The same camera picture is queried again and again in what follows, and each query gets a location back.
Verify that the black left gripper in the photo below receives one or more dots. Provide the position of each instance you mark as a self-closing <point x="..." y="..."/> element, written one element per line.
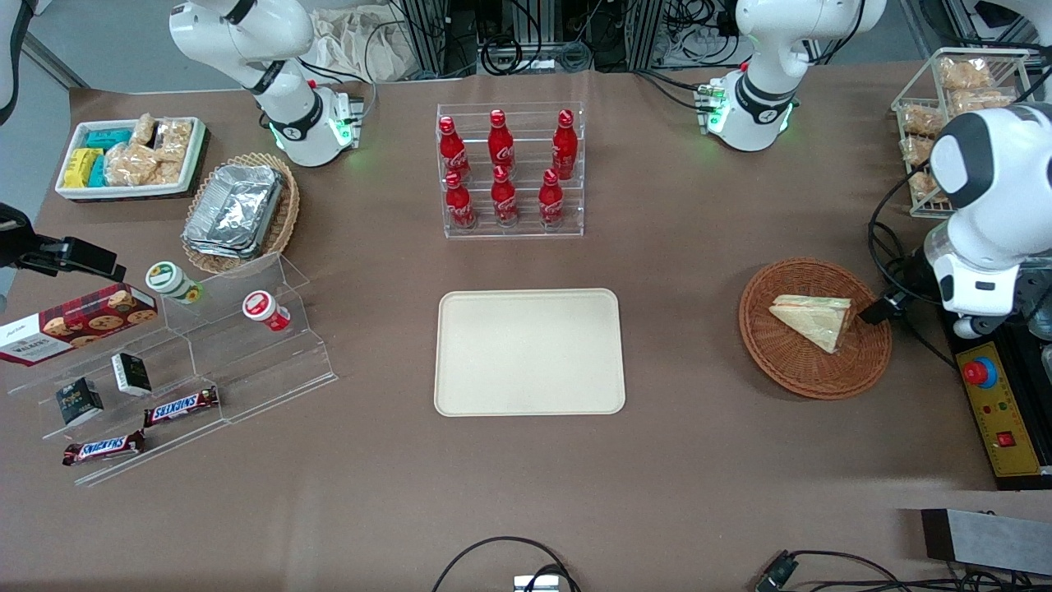
<point x="911" y="282"/>

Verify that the stacked aluminium foil containers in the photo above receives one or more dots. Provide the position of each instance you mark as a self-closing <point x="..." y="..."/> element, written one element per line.
<point x="234" y="210"/>

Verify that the grey flat block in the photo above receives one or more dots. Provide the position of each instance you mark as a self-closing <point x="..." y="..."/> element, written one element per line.
<point x="994" y="543"/>

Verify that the clear acrylic step stand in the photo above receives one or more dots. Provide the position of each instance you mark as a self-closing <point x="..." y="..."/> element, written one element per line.
<point x="177" y="444"/>
<point x="271" y="370"/>

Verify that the beige plastic tray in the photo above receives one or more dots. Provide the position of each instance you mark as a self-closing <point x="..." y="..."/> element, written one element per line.
<point x="530" y="353"/>

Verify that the white rectangular snack tray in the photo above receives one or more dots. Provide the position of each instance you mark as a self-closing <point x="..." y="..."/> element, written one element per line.
<point x="193" y="156"/>

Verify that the black appliance with yellow panel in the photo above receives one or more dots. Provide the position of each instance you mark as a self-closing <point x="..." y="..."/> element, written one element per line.
<point x="1003" y="427"/>

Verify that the beige cloth bag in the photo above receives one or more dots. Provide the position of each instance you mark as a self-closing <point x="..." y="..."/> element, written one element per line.
<point x="353" y="45"/>

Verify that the small black box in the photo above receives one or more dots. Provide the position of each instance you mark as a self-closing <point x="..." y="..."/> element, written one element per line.
<point x="79" y="401"/>
<point x="131" y="374"/>

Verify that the aluminium frame post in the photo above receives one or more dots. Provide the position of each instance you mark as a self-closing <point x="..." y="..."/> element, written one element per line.
<point x="427" y="37"/>
<point x="645" y="33"/>

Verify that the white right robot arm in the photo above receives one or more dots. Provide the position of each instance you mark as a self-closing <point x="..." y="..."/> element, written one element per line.
<point x="279" y="107"/>

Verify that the red lid yogurt cup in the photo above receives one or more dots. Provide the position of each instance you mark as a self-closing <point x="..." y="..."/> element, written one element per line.
<point x="265" y="310"/>

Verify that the triangle sandwich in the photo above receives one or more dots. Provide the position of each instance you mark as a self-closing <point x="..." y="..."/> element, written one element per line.
<point x="814" y="322"/>

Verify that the Snickers chocolate bar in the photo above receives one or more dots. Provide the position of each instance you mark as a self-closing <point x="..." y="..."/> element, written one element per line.
<point x="103" y="448"/>
<point x="181" y="406"/>

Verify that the oval light wicker basket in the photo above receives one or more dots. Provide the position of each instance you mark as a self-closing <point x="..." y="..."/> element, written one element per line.
<point x="286" y="214"/>

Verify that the red tartan cookie box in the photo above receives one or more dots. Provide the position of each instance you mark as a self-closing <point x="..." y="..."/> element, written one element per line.
<point x="74" y="325"/>

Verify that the yellow snack packet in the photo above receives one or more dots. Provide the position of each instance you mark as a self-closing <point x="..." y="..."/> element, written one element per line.
<point x="80" y="168"/>

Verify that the clear acrylic bottle rack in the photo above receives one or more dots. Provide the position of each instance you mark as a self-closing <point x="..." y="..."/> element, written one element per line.
<point x="526" y="232"/>

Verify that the round brown wicker basket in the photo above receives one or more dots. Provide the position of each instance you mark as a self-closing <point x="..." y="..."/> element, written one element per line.
<point x="793" y="370"/>

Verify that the clear rice cracker bag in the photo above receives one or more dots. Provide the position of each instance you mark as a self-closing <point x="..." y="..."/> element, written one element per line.
<point x="145" y="130"/>
<point x="920" y="119"/>
<point x="130" y="164"/>
<point x="963" y="72"/>
<point x="982" y="100"/>
<point x="925" y="185"/>
<point x="171" y="171"/>
<point x="175" y="140"/>
<point x="916" y="150"/>

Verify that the green lid yogurt cup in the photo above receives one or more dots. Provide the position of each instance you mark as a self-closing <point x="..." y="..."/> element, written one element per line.
<point x="170" y="280"/>

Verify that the small silver metal block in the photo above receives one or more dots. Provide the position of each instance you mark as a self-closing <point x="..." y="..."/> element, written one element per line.
<point x="536" y="584"/>

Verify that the steel pan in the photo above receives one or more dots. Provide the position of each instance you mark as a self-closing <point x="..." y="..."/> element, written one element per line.
<point x="1039" y="316"/>

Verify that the red cola bottle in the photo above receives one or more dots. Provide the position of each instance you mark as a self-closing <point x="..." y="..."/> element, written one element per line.
<point x="500" y="144"/>
<point x="459" y="205"/>
<point x="451" y="152"/>
<point x="551" y="201"/>
<point x="564" y="146"/>
<point x="504" y="200"/>

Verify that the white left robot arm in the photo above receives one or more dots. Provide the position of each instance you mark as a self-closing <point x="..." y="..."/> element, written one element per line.
<point x="772" y="49"/>

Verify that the teal snack packet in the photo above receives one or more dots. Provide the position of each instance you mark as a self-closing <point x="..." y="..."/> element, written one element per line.
<point x="98" y="173"/>
<point x="108" y="138"/>

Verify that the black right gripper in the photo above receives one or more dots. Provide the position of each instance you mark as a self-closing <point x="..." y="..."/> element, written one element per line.
<point x="18" y="240"/>

